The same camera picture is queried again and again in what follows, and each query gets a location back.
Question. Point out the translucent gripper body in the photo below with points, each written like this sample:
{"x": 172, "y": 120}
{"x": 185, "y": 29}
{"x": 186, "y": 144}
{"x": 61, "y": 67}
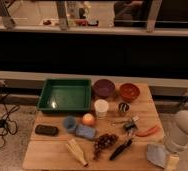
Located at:
{"x": 171, "y": 162}

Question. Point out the blue-grey towel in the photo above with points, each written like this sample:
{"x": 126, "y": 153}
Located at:
{"x": 156, "y": 154}

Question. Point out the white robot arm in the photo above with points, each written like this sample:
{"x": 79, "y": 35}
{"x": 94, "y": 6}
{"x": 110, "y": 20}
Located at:
{"x": 176, "y": 140}

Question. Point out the orange carrot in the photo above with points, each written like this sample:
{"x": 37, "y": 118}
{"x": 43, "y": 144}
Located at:
{"x": 149, "y": 132}

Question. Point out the black marker tool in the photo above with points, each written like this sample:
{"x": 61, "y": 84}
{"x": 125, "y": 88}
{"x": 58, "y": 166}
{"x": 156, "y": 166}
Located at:
{"x": 120, "y": 149}

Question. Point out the small metal clip toy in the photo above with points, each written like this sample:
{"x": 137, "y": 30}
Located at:
{"x": 131, "y": 124}

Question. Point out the dark grape bunch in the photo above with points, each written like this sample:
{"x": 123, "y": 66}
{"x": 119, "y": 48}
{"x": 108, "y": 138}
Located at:
{"x": 102, "y": 142}

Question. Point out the small striped cup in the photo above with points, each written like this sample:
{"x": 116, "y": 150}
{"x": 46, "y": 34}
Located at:
{"x": 123, "y": 108}

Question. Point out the orange-red bowl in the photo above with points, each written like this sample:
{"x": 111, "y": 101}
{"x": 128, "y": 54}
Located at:
{"x": 129, "y": 92}

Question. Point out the white cup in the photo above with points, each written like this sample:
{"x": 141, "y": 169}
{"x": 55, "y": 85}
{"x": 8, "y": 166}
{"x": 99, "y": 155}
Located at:
{"x": 101, "y": 108}

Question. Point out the blue rectangular sponge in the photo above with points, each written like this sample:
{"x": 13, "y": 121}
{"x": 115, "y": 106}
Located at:
{"x": 85, "y": 131}

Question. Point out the peach fruit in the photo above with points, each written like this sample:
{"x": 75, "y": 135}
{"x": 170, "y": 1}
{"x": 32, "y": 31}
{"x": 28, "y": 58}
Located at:
{"x": 88, "y": 119}

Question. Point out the purple bowl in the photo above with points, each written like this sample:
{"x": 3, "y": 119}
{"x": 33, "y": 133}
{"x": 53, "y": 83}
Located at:
{"x": 103, "y": 88}

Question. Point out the green plastic tray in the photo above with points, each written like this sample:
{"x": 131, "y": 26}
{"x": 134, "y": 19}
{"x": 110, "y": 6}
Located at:
{"x": 65, "y": 96}

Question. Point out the black rectangular case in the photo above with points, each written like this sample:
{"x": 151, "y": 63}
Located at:
{"x": 46, "y": 130}

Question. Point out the black power adapter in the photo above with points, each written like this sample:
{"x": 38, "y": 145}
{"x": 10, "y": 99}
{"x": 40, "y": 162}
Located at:
{"x": 2, "y": 123}

